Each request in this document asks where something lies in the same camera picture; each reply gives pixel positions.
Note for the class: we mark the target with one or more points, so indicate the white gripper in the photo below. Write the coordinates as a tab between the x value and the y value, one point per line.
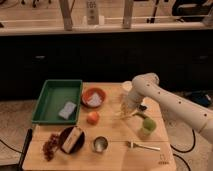
132	101

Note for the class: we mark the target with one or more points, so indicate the yellow banana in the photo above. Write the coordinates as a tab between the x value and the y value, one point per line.
124	111

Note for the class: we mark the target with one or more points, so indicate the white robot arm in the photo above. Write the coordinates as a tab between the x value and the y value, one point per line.
147	85

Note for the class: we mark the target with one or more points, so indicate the small metal cup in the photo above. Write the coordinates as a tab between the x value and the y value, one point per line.
100	144

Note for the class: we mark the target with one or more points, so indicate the white crumpled cloth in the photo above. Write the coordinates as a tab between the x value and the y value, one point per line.
95	100

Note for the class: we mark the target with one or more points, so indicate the orange bowl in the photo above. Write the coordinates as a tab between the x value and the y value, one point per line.
87	93

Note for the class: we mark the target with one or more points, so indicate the orange tomato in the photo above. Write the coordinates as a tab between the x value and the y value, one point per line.
93	118

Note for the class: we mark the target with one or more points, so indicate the wooden table board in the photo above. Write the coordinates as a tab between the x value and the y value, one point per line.
118	156

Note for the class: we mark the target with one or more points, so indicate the silver fork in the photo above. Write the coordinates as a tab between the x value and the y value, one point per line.
135	145

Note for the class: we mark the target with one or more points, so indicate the wooden block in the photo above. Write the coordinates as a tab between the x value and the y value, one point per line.
72	139

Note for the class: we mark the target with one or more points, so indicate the black plate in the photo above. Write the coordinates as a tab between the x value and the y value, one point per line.
77	146

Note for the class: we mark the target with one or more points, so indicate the green plastic tray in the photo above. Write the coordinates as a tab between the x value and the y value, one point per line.
55	94

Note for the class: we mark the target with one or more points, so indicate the red grapes bunch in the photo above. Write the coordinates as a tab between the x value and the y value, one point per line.
50	147

